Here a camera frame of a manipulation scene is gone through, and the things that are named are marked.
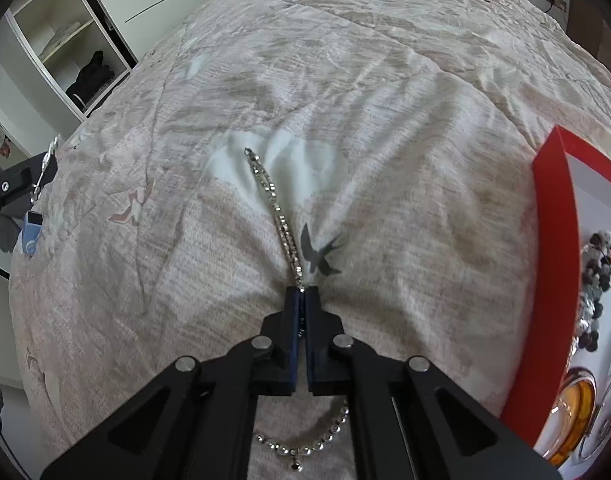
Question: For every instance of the blue device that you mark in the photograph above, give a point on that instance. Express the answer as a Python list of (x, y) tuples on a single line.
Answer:
[(32, 232)]

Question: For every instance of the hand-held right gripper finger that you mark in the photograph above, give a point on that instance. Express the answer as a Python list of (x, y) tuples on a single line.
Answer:
[(299, 350), (311, 350)]

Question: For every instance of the black folded clothes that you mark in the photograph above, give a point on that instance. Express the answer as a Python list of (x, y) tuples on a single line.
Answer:
[(92, 77)]

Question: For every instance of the pink patterned bedspread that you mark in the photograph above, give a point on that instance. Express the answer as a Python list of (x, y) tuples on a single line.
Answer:
[(365, 110)]

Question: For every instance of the red jewelry box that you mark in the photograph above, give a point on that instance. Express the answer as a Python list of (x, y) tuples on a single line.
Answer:
[(550, 240)]

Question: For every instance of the wall socket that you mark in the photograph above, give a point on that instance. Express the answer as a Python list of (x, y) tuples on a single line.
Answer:
[(557, 2)]

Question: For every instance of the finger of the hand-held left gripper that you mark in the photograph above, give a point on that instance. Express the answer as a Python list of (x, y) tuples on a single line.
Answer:
[(15, 182)]

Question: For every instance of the white folded clothes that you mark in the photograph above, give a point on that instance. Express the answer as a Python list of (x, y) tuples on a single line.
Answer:
[(60, 40)]

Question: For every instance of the amber bangle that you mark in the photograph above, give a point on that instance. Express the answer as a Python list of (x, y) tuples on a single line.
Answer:
[(578, 400)]

